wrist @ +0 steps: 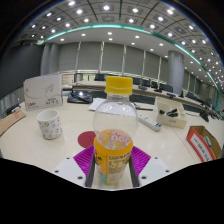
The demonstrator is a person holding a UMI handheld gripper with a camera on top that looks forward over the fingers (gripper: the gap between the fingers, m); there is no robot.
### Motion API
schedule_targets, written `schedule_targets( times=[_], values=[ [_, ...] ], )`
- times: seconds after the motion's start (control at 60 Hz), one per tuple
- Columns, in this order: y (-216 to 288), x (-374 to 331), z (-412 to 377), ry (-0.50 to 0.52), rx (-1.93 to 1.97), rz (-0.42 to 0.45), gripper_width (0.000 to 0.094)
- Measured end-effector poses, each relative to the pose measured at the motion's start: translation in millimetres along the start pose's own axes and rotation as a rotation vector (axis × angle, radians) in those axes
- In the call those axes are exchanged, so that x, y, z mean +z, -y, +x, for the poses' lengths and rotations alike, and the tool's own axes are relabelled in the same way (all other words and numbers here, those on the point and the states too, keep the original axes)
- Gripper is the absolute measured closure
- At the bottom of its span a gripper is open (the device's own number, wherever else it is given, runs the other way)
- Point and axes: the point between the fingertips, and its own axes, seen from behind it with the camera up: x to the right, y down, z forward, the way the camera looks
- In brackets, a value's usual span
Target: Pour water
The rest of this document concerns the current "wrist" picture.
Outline open white cardboard box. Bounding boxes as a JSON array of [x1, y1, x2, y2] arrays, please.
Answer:
[[155, 97, 188, 130]]

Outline brown box with red label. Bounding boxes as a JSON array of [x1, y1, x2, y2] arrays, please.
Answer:
[[185, 125, 223, 163]]

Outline flat round red coaster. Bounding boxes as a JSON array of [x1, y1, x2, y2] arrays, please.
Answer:
[[77, 130, 98, 149]]

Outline white power strip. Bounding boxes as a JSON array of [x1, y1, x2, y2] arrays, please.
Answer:
[[137, 113, 163, 132]]

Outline black desk device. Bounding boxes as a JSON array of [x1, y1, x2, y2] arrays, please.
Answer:
[[3, 102, 22, 116]]

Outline flat brown cardboard envelope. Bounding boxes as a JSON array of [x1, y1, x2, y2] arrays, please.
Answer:
[[0, 109, 27, 137]]

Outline white patterned cup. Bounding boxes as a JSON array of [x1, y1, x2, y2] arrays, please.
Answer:
[[36, 108, 64, 140]]

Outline clear yellow-capped drink bottle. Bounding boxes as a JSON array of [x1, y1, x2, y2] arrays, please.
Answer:
[[92, 75, 140, 186]]

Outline row of black office chairs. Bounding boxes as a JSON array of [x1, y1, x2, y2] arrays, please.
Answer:
[[93, 73, 204, 99]]

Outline black flat tray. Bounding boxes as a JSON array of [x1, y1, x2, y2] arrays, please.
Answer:
[[66, 90, 94, 104]]

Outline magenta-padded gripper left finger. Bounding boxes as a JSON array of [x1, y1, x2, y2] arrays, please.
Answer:
[[52, 144, 98, 188]]

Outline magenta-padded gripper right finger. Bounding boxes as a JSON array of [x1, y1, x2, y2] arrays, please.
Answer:
[[128, 145, 173, 188]]

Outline ceiling lights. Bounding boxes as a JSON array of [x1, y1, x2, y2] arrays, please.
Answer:
[[19, 0, 224, 91]]

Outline white paper carton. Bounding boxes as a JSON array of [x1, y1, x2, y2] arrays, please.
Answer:
[[23, 73, 64, 112]]

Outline long curved conference desk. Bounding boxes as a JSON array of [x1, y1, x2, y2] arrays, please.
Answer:
[[71, 79, 221, 118]]

